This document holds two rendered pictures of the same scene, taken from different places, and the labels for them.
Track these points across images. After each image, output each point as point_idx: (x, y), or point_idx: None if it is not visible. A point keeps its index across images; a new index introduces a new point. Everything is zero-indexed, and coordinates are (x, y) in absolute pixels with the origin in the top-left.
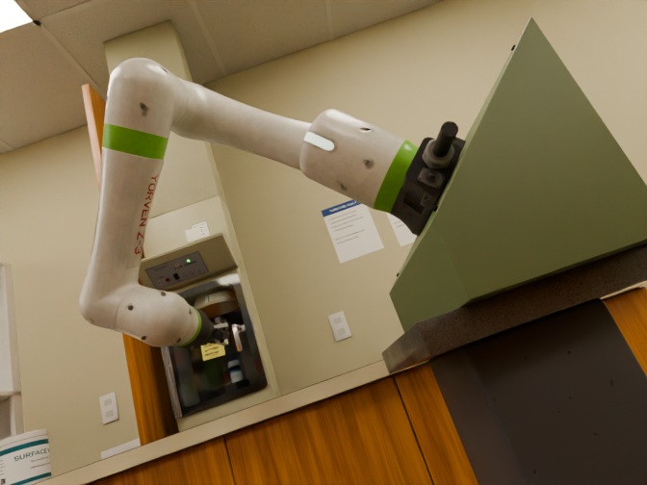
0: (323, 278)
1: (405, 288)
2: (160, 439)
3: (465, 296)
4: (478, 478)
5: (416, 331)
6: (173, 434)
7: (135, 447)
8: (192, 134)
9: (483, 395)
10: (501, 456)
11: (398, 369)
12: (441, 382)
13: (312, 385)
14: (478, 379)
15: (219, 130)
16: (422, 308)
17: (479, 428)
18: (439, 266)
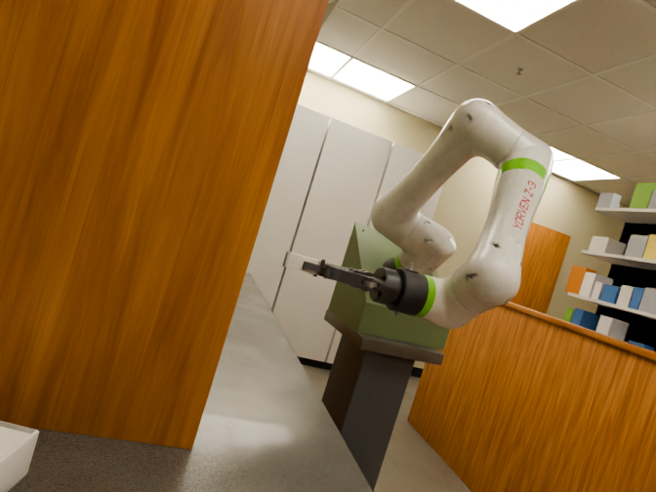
0: None
1: (397, 317)
2: (327, 411)
3: (441, 348)
4: (356, 399)
5: (440, 355)
6: (321, 400)
7: (339, 431)
8: (471, 150)
9: (410, 373)
10: (396, 391)
11: (389, 354)
12: (373, 358)
13: (284, 334)
14: (412, 367)
15: (460, 167)
16: (403, 332)
17: (390, 382)
18: (438, 333)
